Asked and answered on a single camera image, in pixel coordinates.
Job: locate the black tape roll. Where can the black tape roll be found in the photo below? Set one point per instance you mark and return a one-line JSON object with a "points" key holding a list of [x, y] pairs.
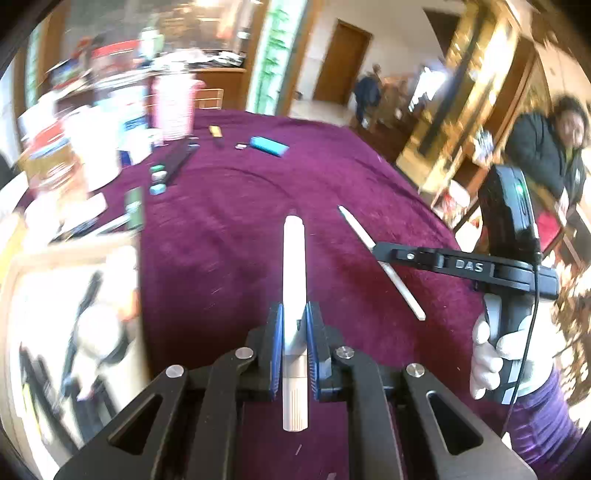
{"points": [[104, 330]]}

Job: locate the wooden door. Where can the wooden door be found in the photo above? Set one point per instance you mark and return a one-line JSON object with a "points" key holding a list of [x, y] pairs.
{"points": [[341, 60]]}

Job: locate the gold pillar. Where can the gold pillar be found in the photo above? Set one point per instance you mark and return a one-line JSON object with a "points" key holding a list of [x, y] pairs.
{"points": [[475, 92]]}

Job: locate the bamboo painted panel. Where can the bamboo painted panel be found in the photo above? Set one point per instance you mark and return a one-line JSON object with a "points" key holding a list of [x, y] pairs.
{"points": [[277, 50]]}

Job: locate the blue battery pack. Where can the blue battery pack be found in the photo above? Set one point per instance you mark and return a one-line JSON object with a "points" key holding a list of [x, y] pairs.
{"points": [[270, 146]]}

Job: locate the person's right hand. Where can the person's right hand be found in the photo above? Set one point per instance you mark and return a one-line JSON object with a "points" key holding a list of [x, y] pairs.
{"points": [[485, 369]]}

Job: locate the white curved sheath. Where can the white curved sheath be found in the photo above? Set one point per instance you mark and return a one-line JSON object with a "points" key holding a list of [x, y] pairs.
{"points": [[295, 277]]}

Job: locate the pink knitted bottle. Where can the pink knitted bottle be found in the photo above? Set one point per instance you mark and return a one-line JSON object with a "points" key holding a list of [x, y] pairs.
{"points": [[173, 106]]}

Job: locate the wooden counter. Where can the wooden counter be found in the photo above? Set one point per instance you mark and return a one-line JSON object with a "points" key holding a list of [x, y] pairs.
{"points": [[217, 85]]}

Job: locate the cardboard box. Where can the cardboard box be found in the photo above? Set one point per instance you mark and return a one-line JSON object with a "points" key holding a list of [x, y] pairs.
{"points": [[41, 286]]}

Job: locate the white curved knife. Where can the white curved knife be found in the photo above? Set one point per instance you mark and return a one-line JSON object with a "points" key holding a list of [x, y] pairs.
{"points": [[406, 295]]}

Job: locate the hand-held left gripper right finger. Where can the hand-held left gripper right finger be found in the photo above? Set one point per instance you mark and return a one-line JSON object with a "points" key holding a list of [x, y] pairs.
{"points": [[312, 350]]}

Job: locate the red jacket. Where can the red jacket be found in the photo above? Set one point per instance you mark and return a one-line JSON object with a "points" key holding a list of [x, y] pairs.
{"points": [[549, 226]]}

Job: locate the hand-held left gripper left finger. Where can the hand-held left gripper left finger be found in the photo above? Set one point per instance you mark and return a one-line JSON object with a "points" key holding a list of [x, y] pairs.
{"points": [[275, 350]]}

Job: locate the person's right forearm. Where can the person's right forearm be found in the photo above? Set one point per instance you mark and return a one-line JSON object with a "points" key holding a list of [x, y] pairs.
{"points": [[545, 424]]}

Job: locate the white plastic tub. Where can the white plastic tub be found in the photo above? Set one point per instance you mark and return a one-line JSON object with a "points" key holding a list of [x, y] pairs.
{"points": [[94, 143]]}

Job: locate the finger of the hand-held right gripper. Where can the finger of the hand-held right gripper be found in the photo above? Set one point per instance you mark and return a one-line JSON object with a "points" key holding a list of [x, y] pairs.
{"points": [[429, 259]]}

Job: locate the dark blue jacket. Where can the dark blue jacket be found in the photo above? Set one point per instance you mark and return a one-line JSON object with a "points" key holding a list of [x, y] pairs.
{"points": [[368, 94]]}

